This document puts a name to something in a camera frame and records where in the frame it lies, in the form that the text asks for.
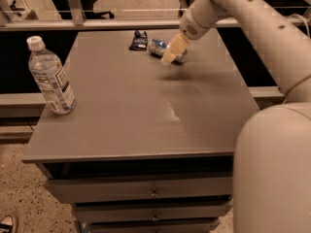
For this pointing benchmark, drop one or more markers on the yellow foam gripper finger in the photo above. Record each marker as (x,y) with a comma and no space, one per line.
(177,50)

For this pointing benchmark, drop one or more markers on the redbull can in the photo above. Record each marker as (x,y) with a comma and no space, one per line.
(159,46)

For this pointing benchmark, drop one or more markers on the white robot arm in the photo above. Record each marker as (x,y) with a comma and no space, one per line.
(272,157)

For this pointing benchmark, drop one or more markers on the blue rxbar blueberry wrapper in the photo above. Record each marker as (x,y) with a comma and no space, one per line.
(139,41)

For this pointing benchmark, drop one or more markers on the grey drawer cabinet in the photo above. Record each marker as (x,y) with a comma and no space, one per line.
(136,117)

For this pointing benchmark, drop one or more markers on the clear plastic water bottle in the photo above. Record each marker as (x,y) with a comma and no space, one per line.
(48,73)

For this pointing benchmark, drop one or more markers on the middle grey drawer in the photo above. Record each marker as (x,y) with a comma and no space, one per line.
(153,210)

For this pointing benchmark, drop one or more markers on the grey drawer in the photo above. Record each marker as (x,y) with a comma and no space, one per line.
(153,210)
(193,225)
(139,187)

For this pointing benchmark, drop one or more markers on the top grey drawer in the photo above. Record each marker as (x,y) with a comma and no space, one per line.
(139,187)

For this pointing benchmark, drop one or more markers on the bottom grey drawer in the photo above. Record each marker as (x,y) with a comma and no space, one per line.
(193,225)

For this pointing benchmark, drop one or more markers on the black and white sneaker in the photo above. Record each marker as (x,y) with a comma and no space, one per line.
(8,224)

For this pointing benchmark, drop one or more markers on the metal railing frame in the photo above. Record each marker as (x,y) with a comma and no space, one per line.
(41,15)

